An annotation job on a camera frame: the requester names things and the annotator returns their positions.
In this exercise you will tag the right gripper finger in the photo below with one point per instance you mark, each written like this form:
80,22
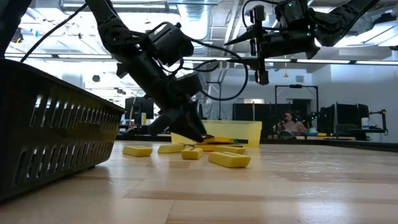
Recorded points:
247,35
245,61

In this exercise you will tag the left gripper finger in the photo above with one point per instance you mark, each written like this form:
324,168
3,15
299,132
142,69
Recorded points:
196,119
177,126

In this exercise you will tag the yellow eraser block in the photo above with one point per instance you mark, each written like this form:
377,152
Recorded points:
137,151
191,154
171,148
229,160

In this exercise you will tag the yellow crayon box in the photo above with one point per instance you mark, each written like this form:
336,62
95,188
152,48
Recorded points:
227,140
230,150

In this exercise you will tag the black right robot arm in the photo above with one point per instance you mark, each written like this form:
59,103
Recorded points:
335,25

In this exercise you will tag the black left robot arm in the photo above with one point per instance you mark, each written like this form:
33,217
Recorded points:
109,28

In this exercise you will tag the grey fabric partition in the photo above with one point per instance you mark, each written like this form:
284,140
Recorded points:
224,112

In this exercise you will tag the black computer monitor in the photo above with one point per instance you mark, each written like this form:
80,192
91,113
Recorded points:
138,107

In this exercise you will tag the yellow hanging pendant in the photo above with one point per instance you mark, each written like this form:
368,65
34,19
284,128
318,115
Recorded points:
285,75

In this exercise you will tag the small yellow card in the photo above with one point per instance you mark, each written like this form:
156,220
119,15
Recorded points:
144,119

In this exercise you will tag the translucent yellow plastic bin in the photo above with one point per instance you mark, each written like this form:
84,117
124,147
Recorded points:
236,130

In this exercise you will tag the black partition panels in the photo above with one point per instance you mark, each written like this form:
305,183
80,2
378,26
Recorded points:
264,116

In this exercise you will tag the black round ceiling fixture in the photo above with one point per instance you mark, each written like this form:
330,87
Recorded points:
96,78

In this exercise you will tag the person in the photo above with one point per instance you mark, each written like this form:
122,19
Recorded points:
292,126

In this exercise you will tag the grey dome device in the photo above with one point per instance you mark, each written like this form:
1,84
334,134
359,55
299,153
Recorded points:
286,134

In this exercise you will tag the long ceiling light strip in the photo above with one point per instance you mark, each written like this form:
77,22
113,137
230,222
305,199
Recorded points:
84,56

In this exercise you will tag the black equipment rack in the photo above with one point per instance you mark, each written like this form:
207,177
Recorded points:
345,115

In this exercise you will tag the black perforated plastic basket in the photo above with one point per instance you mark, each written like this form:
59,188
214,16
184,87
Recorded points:
62,130

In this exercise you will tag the white bottle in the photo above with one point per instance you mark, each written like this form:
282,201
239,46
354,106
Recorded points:
365,123

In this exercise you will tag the black ceiling device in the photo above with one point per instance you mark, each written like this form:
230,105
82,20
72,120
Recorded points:
17,36

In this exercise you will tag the black rig frame stand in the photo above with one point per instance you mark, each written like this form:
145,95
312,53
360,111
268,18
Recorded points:
295,86

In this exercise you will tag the silver ribbed ventilation duct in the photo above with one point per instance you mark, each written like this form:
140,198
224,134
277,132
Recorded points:
202,28

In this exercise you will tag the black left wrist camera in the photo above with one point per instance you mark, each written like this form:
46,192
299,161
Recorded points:
171,43

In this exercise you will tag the black aluminium table frame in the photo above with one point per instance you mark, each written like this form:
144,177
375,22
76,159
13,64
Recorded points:
342,143

